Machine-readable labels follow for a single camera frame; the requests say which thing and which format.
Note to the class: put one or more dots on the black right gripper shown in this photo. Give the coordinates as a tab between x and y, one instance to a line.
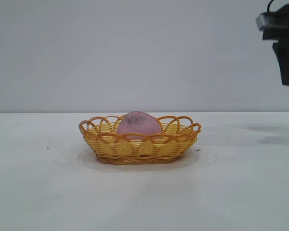
286	26

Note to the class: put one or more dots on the pink peach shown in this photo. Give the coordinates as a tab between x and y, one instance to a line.
139	125

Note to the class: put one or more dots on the yellow woven wicker basket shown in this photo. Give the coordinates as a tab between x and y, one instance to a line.
139	146

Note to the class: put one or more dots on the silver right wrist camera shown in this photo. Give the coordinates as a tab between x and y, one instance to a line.
265	21

